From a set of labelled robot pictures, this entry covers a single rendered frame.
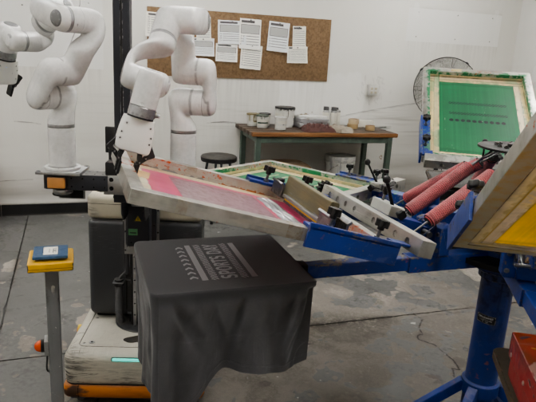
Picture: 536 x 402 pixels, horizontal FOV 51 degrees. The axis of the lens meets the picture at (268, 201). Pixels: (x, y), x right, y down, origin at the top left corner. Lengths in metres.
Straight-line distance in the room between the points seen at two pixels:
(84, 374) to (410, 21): 4.94
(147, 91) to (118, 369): 1.45
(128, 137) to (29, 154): 3.94
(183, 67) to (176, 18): 0.24
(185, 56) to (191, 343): 0.97
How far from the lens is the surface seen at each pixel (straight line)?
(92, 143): 5.50
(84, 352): 2.69
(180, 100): 2.04
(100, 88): 5.44
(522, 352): 1.13
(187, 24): 1.82
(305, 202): 1.80
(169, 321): 1.59
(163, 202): 1.39
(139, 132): 1.62
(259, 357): 1.73
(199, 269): 1.71
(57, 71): 2.02
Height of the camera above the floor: 1.60
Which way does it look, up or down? 15 degrees down
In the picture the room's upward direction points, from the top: 3 degrees clockwise
